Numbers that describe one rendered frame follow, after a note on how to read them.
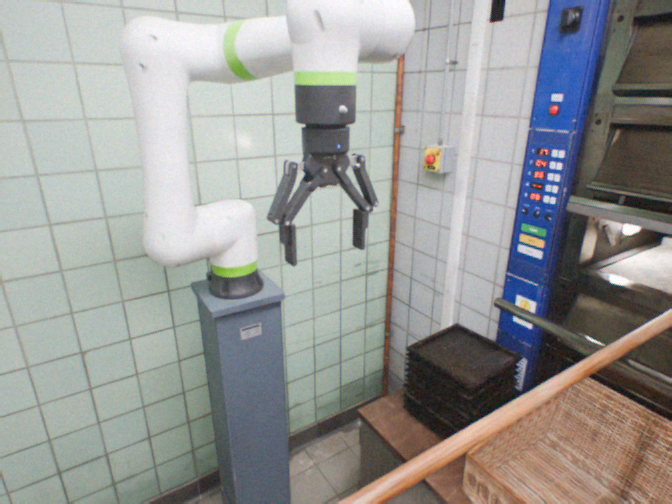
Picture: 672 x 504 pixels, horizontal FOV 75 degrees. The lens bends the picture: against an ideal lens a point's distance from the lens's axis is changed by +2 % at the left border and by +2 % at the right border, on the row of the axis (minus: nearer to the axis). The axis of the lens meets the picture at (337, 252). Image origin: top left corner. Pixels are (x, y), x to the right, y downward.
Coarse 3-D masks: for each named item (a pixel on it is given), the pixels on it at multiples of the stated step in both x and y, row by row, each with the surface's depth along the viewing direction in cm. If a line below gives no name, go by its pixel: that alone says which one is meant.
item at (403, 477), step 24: (648, 336) 98; (600, 360) 88; (552, 384) 81; (504, 408) 75; (528, 408) 76; (480, 432) 70; (432, 456) 65; (456, 456) 67; (384, 480) 61; (408, 480) 62
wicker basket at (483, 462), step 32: (576, 384) 142; (544, 416) 144; (576, 416) 141; (608, 416) 133; (640, 416) 126; (480, 448) 127; (512, 448) 139; (544, 448) 145; (576, 448) 141; (608, 448) 133; (640, 448) 126; (480, 480) 123; (512, 480) 134; (544, 480) 134; (576, 480) 134; (640, 480) 126
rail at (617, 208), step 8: (568, 200) 121; (576, 200) 119; (584, 200) 117; (592, 200) 116; (608, 208) 113; (616, 208) 111; (624, 208) 110; (632, 208) 108; (640, 208) 107; (640, 216) 107; (648, 216) 105; (656, 216) 104; (664, 216) 103
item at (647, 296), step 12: (576, 276) 138; (588, 276) 135; (600, 276) 133; (612, 276) 133; (600, 288) 132; (612, 288) 130; (624, 288) 127; (636, 288) 125; (648, 288) 125; (636, 300) 125; (648, 300) 122; (660, 300) 119
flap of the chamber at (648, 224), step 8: (568, 208) 121; (576, 208) 119; (584, 208) 117; (592, 208) 116; (600, 208) 114; (592, 216) 116; (600, 216) 114; (608, 216) 113; (616, 216) 111; (624, 216) 110; (632, 216) 108; (632, 224) 108; (640, 224) 107; (648, 224) 105; (656, 224) 104; (664, 224) 103; (664, 232) 103
